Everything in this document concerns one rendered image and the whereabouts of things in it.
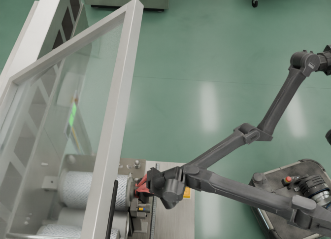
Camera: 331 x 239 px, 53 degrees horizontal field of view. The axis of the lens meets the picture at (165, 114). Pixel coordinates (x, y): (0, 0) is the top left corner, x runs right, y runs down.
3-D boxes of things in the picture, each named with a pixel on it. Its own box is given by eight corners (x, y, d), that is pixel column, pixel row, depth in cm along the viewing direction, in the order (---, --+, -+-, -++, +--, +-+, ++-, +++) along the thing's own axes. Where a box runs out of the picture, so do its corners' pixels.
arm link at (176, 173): (187, 171, 123) (178, 161, 121) (184, 186, 118) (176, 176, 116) (172, 177, 127) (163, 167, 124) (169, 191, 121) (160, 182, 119)
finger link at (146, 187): (143, 183, 135) (161, 176, 130) (142, 199, 130) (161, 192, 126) (132, 176, 131) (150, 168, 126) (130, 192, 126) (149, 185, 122)
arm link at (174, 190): (200, 182, 124) (199, 166, 119) (197, 208, 115) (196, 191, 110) (168, 179, 126) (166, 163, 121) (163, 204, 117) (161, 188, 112)
